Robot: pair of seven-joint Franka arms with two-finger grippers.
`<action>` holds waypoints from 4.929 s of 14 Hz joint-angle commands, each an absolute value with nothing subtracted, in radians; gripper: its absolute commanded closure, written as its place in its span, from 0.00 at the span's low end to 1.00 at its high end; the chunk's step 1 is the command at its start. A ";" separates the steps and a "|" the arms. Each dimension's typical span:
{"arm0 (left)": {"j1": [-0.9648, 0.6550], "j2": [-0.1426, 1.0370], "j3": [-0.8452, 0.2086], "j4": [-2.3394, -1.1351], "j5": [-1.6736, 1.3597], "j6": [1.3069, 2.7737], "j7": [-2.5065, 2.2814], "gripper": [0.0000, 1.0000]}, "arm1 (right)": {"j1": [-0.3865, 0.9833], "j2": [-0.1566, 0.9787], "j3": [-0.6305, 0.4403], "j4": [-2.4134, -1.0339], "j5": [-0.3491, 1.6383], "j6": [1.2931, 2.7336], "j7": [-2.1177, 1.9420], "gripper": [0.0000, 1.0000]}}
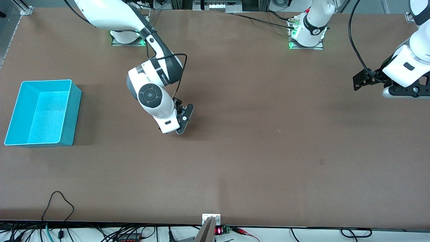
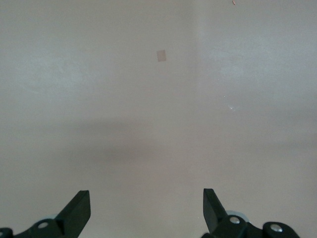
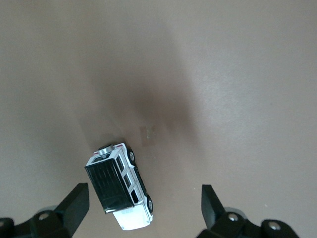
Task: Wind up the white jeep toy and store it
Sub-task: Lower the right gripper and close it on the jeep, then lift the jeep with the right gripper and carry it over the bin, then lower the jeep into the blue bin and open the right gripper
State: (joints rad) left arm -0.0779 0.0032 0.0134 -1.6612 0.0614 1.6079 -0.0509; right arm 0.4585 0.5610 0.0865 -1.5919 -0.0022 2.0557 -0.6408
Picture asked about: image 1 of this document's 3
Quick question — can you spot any silver control box with lights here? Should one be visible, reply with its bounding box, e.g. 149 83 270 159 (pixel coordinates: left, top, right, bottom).
192 0 243 13

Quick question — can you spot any turquoise plastic bin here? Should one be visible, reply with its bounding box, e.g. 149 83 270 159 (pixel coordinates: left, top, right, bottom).
4 79 82 148

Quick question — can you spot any grey aluminium bar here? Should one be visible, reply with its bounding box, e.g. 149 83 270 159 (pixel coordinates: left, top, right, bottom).
194 216 216 242

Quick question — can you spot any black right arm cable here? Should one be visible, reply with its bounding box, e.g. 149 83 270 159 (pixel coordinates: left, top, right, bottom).
146 34 187 99

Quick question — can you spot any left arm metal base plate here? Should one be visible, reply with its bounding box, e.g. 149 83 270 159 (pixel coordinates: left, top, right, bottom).
288 15 325 50

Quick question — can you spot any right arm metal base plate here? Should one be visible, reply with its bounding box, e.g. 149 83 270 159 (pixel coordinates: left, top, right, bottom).
112 9 150 46

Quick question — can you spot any black cable across table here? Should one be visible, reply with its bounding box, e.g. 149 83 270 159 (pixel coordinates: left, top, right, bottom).
232 10 298 30

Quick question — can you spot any white metal bracket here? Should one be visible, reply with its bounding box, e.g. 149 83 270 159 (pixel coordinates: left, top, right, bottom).
202 213 221 226

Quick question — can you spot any red clip lead wire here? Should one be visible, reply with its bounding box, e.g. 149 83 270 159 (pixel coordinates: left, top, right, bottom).
231 227 261 242

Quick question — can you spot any coiled black cable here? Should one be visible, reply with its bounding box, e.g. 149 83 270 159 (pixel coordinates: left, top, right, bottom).
341 228 373 238

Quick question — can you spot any thin black looped cable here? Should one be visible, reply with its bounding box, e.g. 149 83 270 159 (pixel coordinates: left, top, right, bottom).
41 191 75 240

